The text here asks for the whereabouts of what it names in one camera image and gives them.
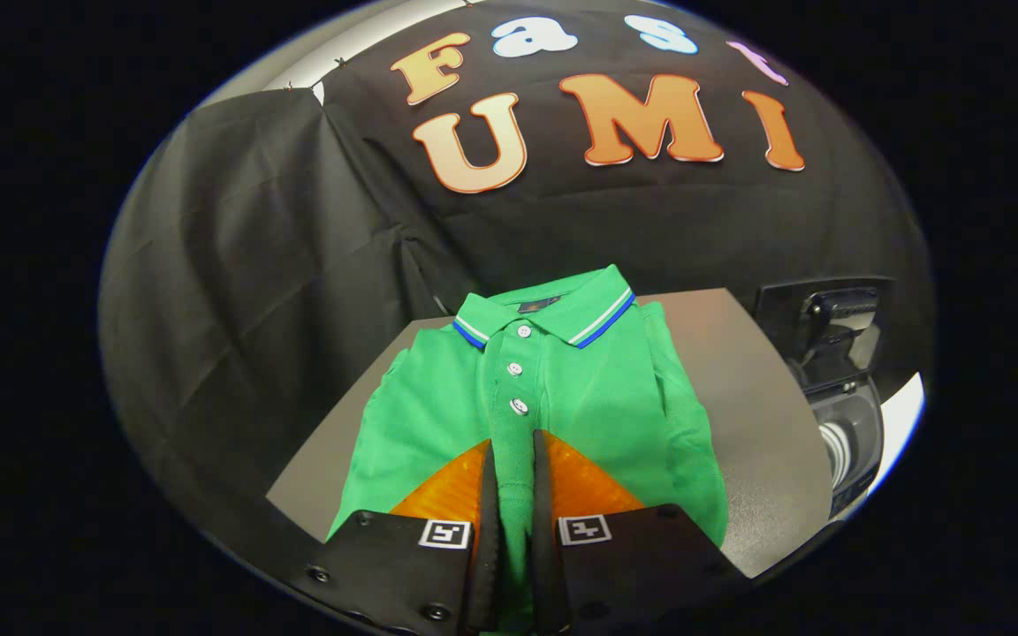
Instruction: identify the green polo shirt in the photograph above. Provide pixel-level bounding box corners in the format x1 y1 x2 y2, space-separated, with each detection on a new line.
326 263 731 636

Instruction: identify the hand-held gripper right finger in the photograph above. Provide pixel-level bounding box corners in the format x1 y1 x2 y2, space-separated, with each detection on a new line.
530 429 750 636

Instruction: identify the dark washing machine lid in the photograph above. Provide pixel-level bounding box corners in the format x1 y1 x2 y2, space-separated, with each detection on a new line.
752 276 899 391

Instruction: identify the grey side table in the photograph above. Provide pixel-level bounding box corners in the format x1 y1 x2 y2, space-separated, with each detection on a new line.
266 287 834 580

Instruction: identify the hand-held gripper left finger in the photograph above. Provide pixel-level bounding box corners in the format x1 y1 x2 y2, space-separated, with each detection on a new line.
292 437 504 636

